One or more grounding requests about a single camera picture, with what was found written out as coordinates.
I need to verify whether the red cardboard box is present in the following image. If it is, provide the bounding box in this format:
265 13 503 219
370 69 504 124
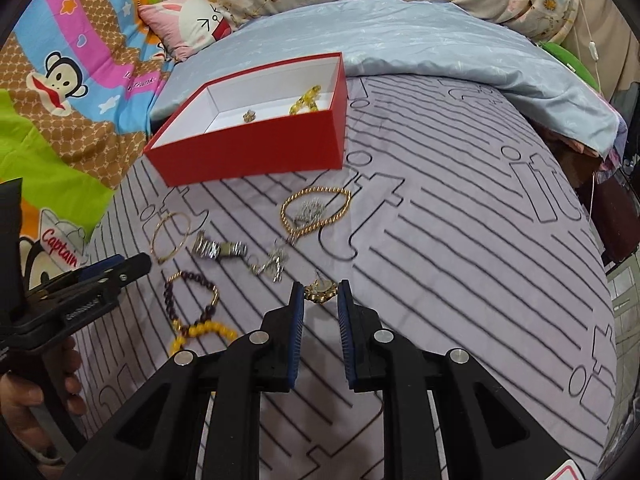
143 52 347 186

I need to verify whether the gold brooch earring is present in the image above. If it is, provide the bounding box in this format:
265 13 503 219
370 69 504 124
304 271 338 304

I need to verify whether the yellow amber chunky bracelet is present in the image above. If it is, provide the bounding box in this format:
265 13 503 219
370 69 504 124
288 84 324 116

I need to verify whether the person's left hand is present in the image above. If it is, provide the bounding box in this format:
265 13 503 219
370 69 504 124
1 337 87 479

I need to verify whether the dark brown bead bracelet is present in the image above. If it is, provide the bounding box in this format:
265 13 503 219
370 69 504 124
162 270 222 339

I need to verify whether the green plastic object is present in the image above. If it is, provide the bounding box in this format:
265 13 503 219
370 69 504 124
537 41 600 91

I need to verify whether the grey striped bed sheet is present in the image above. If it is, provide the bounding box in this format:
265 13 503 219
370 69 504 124
77 76 616 477

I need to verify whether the white cord with switch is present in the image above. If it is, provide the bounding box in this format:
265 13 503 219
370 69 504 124
569 0 604 271

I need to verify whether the beige curtain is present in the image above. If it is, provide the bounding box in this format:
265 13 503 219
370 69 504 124
563 0 639 100

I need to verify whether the light blue quilt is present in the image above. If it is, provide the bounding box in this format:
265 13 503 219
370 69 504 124
150 0 627 157

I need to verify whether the colourful monkey cartoon blanket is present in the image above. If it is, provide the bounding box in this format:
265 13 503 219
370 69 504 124
1 0 172 288

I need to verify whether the gold bead chain bracelet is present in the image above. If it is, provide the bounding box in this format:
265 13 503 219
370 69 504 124
278 185 354 246

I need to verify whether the gold bangle bracelet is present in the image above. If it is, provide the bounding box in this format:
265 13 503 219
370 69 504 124
150 210 194 266

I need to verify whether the silver wrist watch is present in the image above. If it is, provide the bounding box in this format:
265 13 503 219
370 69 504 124
191 231 247 261

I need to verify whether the pink rabbit pillow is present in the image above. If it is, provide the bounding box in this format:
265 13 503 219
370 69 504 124
138 0 233 62

